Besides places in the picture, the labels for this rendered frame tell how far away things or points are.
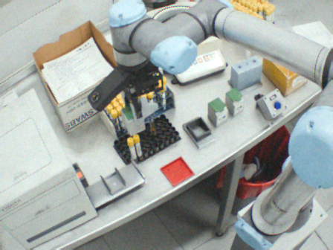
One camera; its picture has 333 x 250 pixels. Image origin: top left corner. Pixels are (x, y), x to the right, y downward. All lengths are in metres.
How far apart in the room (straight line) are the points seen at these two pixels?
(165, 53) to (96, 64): 0.68
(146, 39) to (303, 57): 0.30
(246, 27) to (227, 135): 0.60
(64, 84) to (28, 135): 0.42
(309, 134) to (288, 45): 0.22
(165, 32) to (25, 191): 0.47
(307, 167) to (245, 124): 0.77
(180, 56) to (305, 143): 0.32
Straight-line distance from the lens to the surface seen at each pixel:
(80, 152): 1.35
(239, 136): 1.35
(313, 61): 0.73
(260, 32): 0.79
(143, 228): 2.16
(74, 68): 1.47
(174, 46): 0.80
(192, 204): 2.19
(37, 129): 1.06
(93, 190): 1.24
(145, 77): 1.01
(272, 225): 0.91
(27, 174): 1.00
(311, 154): 0.60
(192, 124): 1.33
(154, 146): 1.30
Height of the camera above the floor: 2.00
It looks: 56 degrees down
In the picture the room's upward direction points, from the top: 5 degrees counter-clockwise
